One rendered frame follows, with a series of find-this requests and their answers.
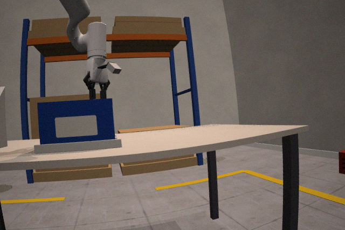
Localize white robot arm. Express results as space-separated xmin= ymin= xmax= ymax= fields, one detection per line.
xmin=60 ymin=0 xmax=122 ymax=74

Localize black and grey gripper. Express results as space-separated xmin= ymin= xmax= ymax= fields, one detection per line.
xmin=83 ymin=57 xmax=110 ymax=100

